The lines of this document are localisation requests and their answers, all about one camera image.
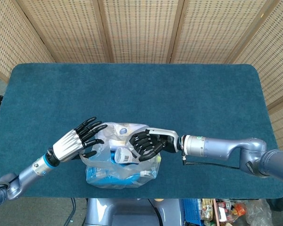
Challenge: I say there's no yellowish bottle pack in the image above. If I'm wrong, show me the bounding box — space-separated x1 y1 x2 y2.
200 199 214 226

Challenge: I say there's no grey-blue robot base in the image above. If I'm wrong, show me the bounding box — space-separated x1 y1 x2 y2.
84 197 185 226

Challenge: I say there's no blue product package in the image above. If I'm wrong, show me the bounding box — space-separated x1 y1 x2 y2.
86 164 142 187

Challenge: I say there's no white bottle with barcode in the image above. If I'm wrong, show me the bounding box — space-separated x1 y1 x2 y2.
115 147 137 164

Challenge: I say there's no blue plastic crate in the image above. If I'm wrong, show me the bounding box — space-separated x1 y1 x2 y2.
183 198 202 226

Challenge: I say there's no black floor cable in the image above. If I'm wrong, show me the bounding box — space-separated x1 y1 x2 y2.
65 197 76 226

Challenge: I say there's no crumpled clear floor bag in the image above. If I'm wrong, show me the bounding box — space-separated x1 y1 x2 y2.
246 200 273 226

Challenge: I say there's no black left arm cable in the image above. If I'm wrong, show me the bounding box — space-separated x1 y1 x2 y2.
0 177 17 190

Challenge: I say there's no clear plastic bag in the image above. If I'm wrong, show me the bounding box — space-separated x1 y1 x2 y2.
81 121 161 190

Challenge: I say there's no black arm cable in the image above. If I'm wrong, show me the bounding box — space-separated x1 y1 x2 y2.
181 153 241 170
0 177 17 190

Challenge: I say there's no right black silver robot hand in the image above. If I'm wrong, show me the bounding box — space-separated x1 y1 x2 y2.
129 128 180 162

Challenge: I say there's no white pack with blue logo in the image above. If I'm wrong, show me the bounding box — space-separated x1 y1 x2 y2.
108 122 147 146

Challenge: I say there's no bamboo folding screen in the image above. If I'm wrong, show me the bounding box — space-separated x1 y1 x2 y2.
0 0 283 171

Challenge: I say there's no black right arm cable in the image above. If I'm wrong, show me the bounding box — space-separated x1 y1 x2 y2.
181 153 241 170

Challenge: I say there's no wooden box with snacks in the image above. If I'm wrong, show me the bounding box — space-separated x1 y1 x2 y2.
213 199 248 223

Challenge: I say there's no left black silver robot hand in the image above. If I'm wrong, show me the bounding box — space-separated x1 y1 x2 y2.
47 117 108 163

